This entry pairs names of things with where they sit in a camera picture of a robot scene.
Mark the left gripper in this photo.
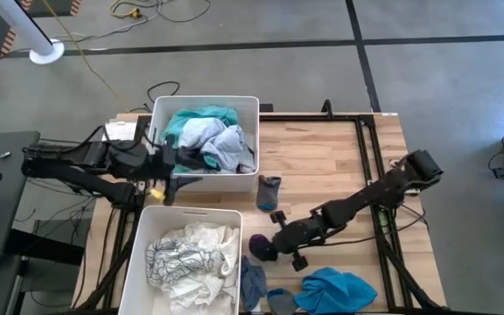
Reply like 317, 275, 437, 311
146, 133, 221, 207

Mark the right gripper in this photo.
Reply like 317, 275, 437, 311
265, 209, 326, 272

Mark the dark purple sock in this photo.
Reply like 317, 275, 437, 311
248, 234, 279, 263

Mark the slate blue knit garment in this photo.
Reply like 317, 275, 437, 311
239, 255, 270, 312

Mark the light blue patterned shirt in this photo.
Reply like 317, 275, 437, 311
177, 116, 256, 174

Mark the grey sock blue toe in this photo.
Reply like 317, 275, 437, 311
255, 174, 283, 213
266, 287, 300, 315

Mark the white perforated plastic basket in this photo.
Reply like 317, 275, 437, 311
117, 205, 244, 315
146, 94, 261, 193

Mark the bright blue fleece cloth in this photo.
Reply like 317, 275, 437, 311
293, 266, 379, 315

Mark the white leaf-patterned garment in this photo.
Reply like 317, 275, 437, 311
145, 235, 227, 291

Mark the white paper booklet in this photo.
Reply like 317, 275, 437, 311
102, 120, 139, 144

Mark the white floor stand pole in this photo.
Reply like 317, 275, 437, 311
0, 0, 66, 66

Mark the black looped floor cable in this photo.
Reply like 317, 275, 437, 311
128, 80, 181, 114

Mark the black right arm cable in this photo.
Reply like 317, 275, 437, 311
321, 203, 429, 247

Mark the black cable bundle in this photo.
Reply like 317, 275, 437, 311
13, 174, 104, 307

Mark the grey floor cable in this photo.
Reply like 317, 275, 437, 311
0, 0, 179, 65

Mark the thin yellow floor cable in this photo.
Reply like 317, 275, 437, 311
40, 0, 130, 113

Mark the yellow extension cord coil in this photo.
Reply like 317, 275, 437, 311
109, 0, 144, 21

